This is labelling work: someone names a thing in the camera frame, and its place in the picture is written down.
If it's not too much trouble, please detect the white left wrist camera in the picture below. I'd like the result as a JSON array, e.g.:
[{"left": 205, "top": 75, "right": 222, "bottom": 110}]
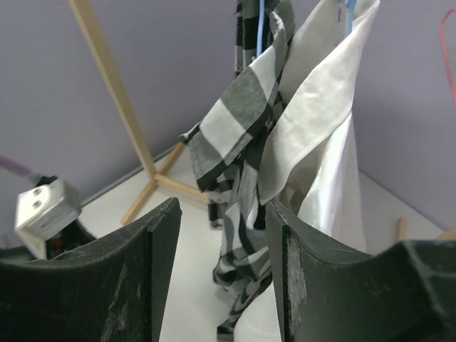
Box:
[{"left": 14, "top": 176, "right": 82, "bottom": 259}]

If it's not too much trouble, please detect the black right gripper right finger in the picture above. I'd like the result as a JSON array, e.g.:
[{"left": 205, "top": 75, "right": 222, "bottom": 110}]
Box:
[{"left": 266, "top": 200, "right": 455, "bottom": 342}]

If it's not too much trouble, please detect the blue wire hanger white shirt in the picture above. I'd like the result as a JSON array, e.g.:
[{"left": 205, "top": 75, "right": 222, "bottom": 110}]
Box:
[{"left": 338, "top": 0, "right": 357, "bottom": 37}]

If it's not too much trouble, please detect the blue wire hanger plaid shirt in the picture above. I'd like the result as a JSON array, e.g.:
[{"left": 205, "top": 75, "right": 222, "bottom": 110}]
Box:
[{"left": 256, "top": 0, "right": 266, "bottom": 58}]

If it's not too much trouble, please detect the black white plaid shirt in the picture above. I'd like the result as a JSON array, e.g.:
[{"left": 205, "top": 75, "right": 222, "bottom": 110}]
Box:
[{"left": 180, "top": 1, "right": 295, "bottom": 341}]

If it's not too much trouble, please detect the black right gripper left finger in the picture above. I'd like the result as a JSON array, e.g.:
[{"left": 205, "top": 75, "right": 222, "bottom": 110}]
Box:
[{"left": 1, "top": 198, "right": 182, "bottom": 341}]

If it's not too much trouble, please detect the wooden clothes rack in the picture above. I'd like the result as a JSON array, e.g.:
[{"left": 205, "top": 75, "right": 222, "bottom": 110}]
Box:
[{"left": 67, "top": 0, "right": 456, "bottom": 242}]

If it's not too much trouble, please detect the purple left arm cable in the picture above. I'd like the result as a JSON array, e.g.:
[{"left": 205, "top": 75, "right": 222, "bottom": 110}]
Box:
[{"left": 0, "top": 155, "right": 36, "bottom": 178}]

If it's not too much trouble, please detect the pink wire hanger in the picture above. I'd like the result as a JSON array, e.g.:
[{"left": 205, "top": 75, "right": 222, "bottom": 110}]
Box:
[{"left": 439, "top": 9, "right": 456, "bottom": 105}]

